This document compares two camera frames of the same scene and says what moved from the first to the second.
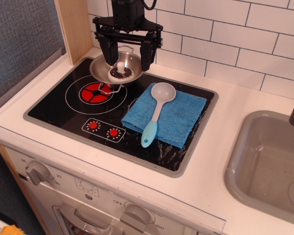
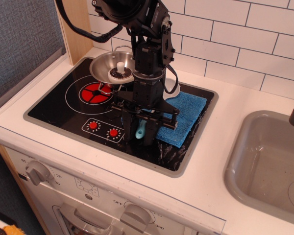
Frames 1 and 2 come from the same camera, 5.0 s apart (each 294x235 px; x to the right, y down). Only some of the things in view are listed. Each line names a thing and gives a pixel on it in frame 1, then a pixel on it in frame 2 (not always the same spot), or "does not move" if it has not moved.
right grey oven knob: (136, 217) does not move
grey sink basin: (264, 168) does not move
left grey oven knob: (37, 172) does not move
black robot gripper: (129, 25) to (148, 101)
